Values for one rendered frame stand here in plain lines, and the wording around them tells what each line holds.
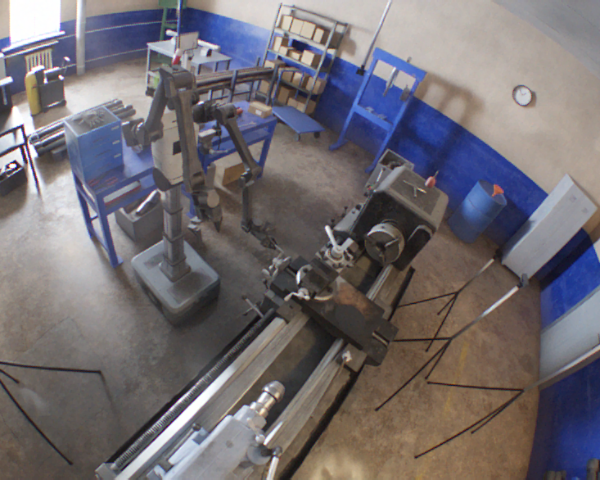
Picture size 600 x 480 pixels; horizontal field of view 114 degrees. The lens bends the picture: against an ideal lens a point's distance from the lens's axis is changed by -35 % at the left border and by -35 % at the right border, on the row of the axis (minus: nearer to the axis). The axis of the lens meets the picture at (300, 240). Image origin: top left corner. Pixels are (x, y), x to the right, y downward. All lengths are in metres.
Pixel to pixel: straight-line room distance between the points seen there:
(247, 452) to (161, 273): 1.71
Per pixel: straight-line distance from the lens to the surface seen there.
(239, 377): 1.55
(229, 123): 1.62
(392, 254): 2.00
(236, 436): 1.17
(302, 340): 1.83
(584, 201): 5.11
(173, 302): 2.36
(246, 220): 1.89
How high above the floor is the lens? 2.32
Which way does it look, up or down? 45 degrees down
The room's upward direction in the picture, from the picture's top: 24 degrees clockwise
